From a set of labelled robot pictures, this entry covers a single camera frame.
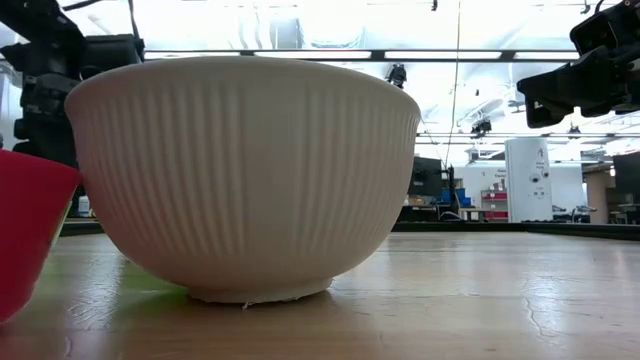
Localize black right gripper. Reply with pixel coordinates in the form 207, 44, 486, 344
516, 42, 640, 129

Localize white ribbed bowl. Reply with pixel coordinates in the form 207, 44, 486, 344
64, 55, 422, 305

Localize red plastic bowl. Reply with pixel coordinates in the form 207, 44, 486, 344
0, 148, 83, 325

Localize red shelf bins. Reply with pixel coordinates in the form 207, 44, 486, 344
480, 188, 509, 222

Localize white round pillar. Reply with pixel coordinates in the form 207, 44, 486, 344
504, 137, 554, 224

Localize large dark screen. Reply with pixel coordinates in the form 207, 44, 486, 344
612, 151, 640, 202

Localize blue storage bins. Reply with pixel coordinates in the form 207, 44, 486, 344
440, 187, 472, 208

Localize black monitor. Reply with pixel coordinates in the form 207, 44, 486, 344
407, 155, 444, 198

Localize black ceiling camera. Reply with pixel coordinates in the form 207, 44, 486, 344
386, 63, 408, 90
469, 117, 494, 139

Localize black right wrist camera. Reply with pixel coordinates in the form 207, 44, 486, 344
569, 0, 640, 56

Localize thin hanging cable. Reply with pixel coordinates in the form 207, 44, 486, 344
443, 0, 462, 156

